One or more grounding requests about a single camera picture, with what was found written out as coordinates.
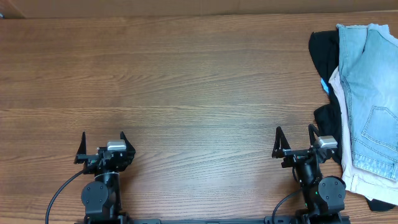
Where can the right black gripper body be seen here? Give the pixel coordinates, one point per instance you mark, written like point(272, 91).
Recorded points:
point(294, 155)

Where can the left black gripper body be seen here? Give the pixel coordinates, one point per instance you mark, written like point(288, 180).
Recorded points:
point(101, 157)

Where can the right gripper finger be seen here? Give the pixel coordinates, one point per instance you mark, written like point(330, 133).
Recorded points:
point(280, 144)
point(313, 134)

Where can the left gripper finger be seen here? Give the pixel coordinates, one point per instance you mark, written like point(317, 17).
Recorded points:
point(80, 156)
point(129, 148)

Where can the light blue denim shorts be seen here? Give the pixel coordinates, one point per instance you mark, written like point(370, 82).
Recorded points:
point(368, 75)

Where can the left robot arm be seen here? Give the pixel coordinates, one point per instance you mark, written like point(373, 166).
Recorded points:
point(102, 197)

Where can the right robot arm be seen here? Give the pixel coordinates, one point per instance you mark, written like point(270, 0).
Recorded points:
point(324, 197)

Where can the beige pink shorts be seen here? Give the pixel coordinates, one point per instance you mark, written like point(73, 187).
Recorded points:
point(359, 181)

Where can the black garment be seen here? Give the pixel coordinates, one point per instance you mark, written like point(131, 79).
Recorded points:
point(324, 48)

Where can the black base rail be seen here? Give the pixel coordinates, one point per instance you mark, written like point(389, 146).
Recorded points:
point(266, 220)

